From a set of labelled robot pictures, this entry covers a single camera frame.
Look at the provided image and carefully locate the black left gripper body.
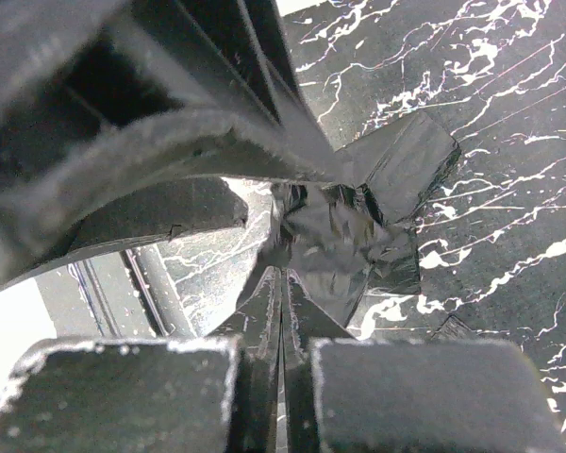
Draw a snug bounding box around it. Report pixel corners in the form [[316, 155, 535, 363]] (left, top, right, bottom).
[[0, 1, 193, 196]]

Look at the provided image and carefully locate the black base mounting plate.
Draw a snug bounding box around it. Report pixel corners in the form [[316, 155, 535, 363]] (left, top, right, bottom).
[[36, 244, 197, 339]]

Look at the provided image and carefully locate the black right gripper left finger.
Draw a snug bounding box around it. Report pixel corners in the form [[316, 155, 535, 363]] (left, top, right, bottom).
[[0, 267, 282, 452]]

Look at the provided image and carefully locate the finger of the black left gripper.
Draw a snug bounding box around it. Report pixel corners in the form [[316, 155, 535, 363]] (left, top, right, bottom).
[[122, 1, 335, 179], [0, 108, 340, 290]]

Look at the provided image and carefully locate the black trash bag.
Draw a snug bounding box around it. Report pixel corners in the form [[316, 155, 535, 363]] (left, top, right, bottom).
[[238, 111, 461, 326]]

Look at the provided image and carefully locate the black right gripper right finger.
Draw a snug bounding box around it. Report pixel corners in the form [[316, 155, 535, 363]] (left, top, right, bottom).
[[282, 271, 566, 452]]

